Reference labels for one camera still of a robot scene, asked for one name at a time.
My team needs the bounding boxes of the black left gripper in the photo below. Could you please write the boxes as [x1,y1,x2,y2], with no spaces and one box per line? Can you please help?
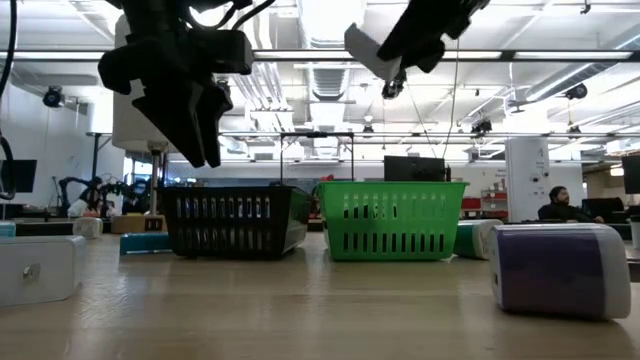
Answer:
[98,0,255,169]

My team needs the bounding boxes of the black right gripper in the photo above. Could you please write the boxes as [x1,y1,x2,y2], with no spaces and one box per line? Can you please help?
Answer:
[377,0,491,74]

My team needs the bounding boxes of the white cube charger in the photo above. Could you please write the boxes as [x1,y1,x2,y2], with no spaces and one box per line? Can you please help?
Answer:
[343,22,404,83]

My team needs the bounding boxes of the teal rectangular box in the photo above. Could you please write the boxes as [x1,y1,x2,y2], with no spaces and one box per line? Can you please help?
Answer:
[118,232,175,257]

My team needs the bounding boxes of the pale grey cube charger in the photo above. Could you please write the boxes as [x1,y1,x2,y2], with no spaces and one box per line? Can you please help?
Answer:
[0,234,89,308]

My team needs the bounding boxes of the purple and white charger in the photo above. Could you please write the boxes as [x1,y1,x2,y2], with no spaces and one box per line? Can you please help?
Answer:
[488,223,632,321]

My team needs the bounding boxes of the white shade wooden base lamp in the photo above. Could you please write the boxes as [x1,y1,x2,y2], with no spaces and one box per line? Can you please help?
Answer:
[110,13,201,235]

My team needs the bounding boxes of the black plastic basket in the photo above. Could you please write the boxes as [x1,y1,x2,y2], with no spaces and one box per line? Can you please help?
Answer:
[158,185,314,261]

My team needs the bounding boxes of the black monitor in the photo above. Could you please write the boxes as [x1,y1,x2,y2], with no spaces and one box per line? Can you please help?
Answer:
[383,155,447,183]
[0,159,38,194]
[621,154,640,196]

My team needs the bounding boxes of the background black robot arms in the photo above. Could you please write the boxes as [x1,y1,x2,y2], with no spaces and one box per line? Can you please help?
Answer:
[57,174,151,217]

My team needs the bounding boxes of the green plastic basket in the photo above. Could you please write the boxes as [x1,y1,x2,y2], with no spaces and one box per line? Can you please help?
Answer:
[313,180,470,263]

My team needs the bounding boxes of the green and white charger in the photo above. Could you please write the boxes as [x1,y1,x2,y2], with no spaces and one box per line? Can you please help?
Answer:
[72,216,105,240]

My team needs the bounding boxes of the white pillar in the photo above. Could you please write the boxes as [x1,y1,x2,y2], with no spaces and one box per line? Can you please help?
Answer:
[504,136,551,224]

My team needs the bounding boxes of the red shelf unit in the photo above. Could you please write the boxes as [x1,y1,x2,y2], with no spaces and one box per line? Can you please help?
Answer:
[460,188,509,221]

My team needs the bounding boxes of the person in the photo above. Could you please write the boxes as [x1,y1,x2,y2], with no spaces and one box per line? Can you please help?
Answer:
[537,185,605,224]

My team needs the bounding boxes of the silver ventilation duct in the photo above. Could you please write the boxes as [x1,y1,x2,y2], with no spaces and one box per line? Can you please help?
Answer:
[295,0,369,159]

